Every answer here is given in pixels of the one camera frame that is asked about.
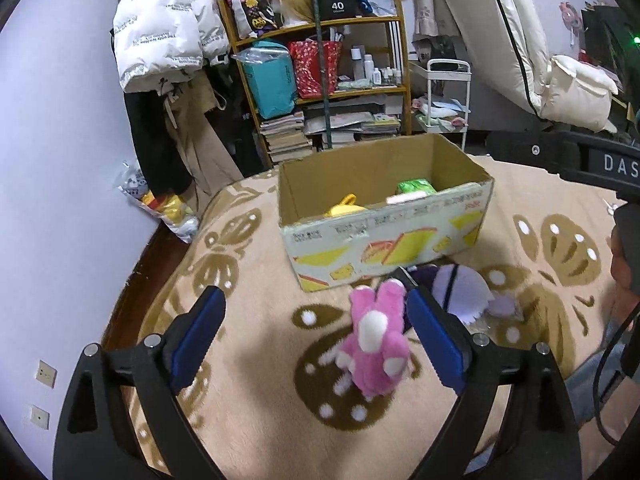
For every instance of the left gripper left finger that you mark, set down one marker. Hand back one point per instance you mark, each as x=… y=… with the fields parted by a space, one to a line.
x=96 y=438

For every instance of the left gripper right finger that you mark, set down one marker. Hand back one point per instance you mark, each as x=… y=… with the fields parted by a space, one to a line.
x=538 y=436

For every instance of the purple plush toy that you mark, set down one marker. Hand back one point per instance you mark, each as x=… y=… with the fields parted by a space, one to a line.
x=464 y=293

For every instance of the green tissue pack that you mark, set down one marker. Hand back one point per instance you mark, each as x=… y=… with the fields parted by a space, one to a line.
x=416 y=185

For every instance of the pink bunny plush toy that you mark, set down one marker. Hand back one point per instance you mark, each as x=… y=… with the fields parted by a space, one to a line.
x=376 y=353

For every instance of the yellow dog plush toy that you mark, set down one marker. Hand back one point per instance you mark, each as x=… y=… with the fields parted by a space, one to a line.
x=348 y=205

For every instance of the white rolling cart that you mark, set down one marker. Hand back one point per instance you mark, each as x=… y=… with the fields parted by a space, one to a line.
x=443 y=106

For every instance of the cream recliner chair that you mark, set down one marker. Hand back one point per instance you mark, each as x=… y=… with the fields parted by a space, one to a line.
x=508 y=49

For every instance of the plastic bag of toys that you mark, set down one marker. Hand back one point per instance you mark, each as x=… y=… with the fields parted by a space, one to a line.
x=169 y=208

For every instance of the cardboard box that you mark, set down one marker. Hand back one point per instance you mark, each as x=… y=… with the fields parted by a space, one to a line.
x=396 y=229

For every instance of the beige hanging trousers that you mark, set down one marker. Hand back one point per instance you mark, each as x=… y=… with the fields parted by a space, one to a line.
x=207 y=160

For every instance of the black box number 40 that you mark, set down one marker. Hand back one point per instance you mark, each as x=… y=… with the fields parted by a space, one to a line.
x=336 y=9

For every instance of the red patterned bag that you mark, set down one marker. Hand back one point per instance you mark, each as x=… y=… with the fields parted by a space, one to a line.
x=304 y=56

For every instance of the stack of books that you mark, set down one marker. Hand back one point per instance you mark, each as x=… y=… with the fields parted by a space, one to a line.
x=285 y=137

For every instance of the green pole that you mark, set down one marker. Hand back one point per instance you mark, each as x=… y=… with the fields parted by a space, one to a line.
x=323 y=75

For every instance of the teal bag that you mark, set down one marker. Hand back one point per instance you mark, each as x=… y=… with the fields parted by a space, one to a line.
x=269 y=71

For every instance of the wooden shelf unit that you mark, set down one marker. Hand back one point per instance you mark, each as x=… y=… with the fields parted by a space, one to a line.
x=373 y=63

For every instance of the colourful printed bag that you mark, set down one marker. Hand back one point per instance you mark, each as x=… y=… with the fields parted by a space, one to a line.
x=253 y=18

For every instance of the white puffer jacket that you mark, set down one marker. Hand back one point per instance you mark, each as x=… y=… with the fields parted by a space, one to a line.
x=158 y=43

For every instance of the wall socket lower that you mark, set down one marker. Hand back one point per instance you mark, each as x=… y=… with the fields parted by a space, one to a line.
x=39 y=417

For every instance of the wall socket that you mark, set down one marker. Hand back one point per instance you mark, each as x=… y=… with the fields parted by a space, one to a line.
x=39 y=417
x=46 y=374

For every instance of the wall socket upper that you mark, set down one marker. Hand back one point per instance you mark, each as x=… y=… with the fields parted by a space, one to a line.
x=46 y=374

